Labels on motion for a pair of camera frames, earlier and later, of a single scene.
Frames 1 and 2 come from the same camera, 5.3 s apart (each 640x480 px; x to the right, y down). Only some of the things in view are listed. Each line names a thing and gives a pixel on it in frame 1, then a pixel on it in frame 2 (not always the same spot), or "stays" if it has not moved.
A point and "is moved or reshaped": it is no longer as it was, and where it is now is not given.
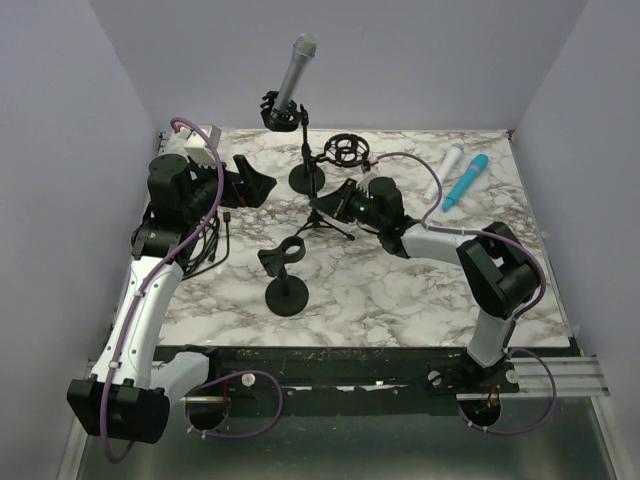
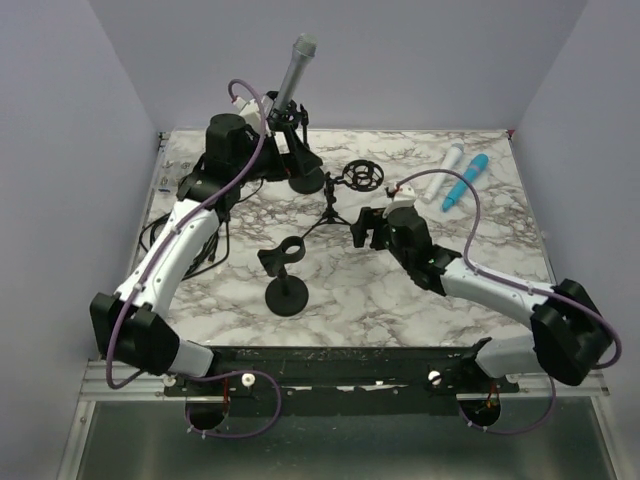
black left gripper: (255, 186) -> (304, 158)
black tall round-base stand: (300, 176) stays
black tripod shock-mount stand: (346, 150) is moved or reshaped
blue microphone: (479, 163) stays
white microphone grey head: (434, 189) stays
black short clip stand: (285, 295) stays
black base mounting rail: (303, 377) stays
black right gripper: (337, 203) -> (370, 218)
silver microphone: (303, 52) stays
